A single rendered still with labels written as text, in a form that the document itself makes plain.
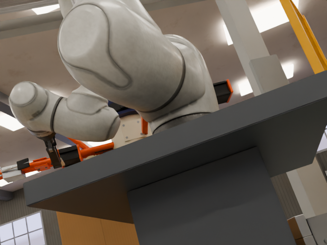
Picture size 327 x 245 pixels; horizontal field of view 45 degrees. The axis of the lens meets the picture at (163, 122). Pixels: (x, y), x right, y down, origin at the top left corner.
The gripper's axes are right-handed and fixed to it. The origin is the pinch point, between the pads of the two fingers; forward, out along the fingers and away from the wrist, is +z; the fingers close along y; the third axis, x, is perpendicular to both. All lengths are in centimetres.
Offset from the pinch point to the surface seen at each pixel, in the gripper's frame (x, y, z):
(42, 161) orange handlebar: -7.5, -0.1, 10.9
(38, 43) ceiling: -43, -290, 338
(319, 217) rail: 69, 48, -22
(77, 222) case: 2.6, 28.8, -7.0
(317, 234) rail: 67, 53, -22
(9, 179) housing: -20.4, 3.0, 12.8
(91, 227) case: 6.5, 31.4, -7.0
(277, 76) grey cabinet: 140, -53, 103
